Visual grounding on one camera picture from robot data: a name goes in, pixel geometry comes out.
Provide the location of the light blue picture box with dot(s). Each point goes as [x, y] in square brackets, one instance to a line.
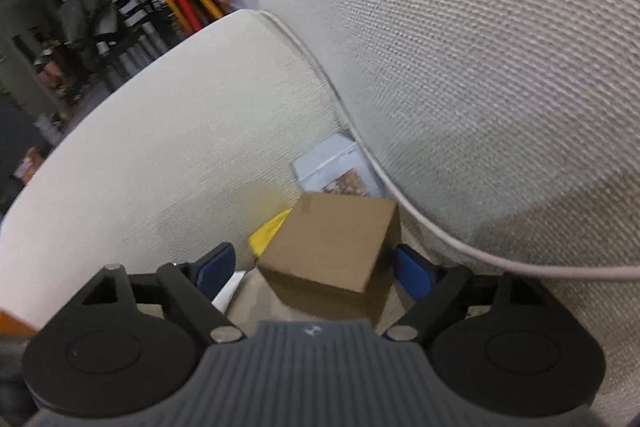
[336, 165]

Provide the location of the beige fabric sofa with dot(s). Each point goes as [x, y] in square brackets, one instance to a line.
[507, 131]

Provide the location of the yellow plastic object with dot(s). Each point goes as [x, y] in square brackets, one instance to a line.
[261, 238]

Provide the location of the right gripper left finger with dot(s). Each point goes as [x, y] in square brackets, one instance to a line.
[190, 289]

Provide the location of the white paper sheet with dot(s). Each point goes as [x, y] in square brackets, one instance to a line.
[225, 296]

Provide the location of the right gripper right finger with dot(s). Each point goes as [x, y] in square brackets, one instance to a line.
[438, 295]

